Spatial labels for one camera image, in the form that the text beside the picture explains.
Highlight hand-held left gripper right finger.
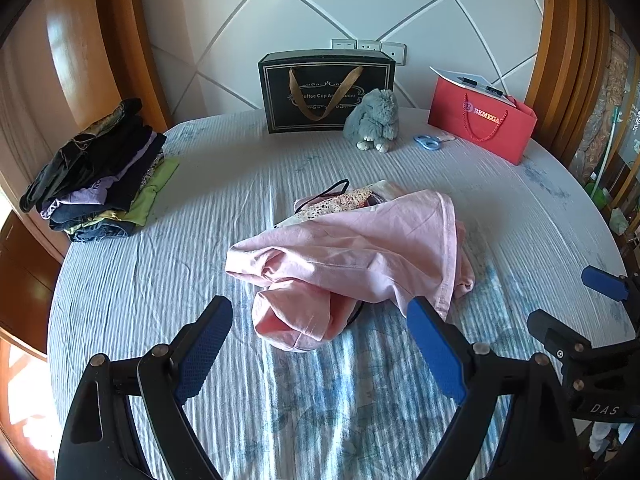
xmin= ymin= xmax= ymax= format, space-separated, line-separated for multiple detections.
xmin=406 ymin=296 xmax=601 ymax=480

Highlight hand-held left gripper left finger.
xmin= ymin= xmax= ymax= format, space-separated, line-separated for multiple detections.
xmin=55 ymin=295 xmax=234 ymax=480

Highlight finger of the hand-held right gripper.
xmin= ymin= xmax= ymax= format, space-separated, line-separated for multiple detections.
xmin=581 ymin=265 xmax=640 ymax=304
xmin=527 ymin=309 xmax=594 ymax=362

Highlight pink printed shirt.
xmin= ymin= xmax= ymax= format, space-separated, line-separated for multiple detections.
xmin=225 ymin=189 xmax=476 ymax=353

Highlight stack of folded clothes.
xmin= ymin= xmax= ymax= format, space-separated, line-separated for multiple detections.
xmin=20 ymin=98 xmax=181 ymax=244

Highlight beige lace cloth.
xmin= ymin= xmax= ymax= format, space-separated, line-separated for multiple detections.
xmin=277 ymin=182 xmax=402 ymax=229

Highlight patterned curtain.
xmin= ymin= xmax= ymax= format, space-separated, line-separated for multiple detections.
xmin=582 ymin=32 xmax=632 ymax=171

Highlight blue scissors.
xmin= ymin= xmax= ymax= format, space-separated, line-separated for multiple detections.
xmin=413 ymin=134 xmax=456 ymax=152

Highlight wooden headboard panel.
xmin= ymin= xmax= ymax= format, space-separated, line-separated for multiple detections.
xmin=0 ymin=0 xmax=173 ymax=271
xmin=525 ymin=0 xmax=613 ymax=161

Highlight red gift bag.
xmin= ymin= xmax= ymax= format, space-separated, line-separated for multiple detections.
xmin=428 ymin=75 xmax=538 ymax=166

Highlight grey plush rabbit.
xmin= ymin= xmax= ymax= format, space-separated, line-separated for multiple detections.
xmin=343 ymin=88 xmax=401 ymax=154

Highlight black gift bag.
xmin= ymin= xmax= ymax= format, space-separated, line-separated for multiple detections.
xmin=257 ymin=50 xmax=397 ymax=135

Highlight black strap garment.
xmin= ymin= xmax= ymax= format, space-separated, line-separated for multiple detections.
xmin=292 ymin=178 xmax=352 ymax=212

